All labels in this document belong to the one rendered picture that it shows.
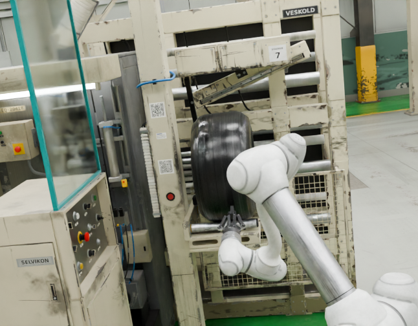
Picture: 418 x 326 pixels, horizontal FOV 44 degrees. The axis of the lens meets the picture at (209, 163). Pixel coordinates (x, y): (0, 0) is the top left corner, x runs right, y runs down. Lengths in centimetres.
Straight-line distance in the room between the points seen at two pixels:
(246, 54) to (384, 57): 973
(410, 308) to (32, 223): 136
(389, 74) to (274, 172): 1086
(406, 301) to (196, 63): 164
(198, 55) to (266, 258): 117
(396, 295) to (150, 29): 160
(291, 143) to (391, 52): 1073
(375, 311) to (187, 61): 168
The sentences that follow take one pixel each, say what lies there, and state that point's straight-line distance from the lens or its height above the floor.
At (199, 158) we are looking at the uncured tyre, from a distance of 243.
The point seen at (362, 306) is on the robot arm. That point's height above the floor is 102.
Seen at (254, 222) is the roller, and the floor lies 91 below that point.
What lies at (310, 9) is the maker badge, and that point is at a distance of 309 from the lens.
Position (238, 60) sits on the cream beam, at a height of 169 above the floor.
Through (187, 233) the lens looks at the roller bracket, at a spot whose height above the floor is 90.
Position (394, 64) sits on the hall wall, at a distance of 1248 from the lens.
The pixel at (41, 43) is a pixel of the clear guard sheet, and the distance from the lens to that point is 211.
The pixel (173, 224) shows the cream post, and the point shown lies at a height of 91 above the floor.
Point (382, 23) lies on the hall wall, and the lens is 1243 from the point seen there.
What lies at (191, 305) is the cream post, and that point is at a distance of 291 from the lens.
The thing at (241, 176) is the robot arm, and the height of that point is 139.
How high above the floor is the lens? 183
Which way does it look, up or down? 14 degrees down
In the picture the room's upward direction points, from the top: 7 degrees counter-clockwise
